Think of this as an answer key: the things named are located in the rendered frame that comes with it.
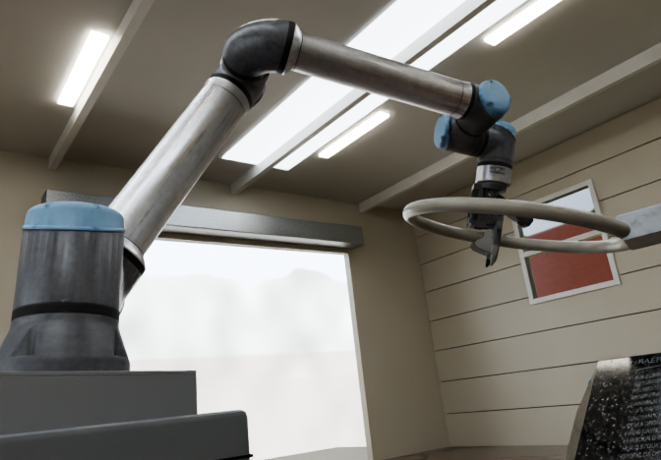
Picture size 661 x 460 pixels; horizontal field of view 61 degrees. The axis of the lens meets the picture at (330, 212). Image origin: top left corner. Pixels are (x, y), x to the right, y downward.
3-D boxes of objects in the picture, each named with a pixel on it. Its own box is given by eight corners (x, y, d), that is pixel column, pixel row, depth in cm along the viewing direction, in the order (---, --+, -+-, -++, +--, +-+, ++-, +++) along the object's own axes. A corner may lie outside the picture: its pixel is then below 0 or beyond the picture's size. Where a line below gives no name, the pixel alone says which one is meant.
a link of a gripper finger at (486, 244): (472, 262, 144) (474, 229, 147) (496, 266, 143) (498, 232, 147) (474, 259, 141) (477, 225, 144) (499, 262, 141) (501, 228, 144)
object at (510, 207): (650, 261, 130) (651, 249, 130) (620, 218, 90) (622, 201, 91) (450, 244, 158) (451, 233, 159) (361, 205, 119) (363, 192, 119)
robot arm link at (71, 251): (1, 303, 78) (17, 187, 84) (22, 327, 92) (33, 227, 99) (119, 302, 82) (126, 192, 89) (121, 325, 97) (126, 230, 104)
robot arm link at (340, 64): (236, -9, 118) (515, 79, 135) (227, 30, 129) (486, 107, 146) (226, 33, 113) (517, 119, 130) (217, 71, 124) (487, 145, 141)
